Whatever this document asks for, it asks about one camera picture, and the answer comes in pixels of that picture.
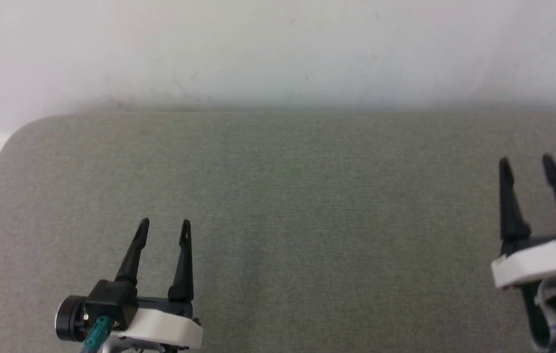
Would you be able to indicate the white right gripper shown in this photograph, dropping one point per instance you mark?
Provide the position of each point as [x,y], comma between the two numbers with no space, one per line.
[543,260]

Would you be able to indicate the grey fabric sofa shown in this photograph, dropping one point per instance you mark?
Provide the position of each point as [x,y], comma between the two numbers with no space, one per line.
[307,220]

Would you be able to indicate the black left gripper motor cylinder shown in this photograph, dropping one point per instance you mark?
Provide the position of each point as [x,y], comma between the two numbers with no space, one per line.
[69,318]

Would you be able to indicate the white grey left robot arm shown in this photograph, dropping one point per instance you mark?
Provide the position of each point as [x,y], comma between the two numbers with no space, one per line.
[131,349]

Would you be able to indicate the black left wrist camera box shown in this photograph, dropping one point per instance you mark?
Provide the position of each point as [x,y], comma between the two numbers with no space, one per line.
[111,301]

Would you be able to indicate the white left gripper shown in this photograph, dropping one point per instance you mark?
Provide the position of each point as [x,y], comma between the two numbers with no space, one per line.
[170,323]

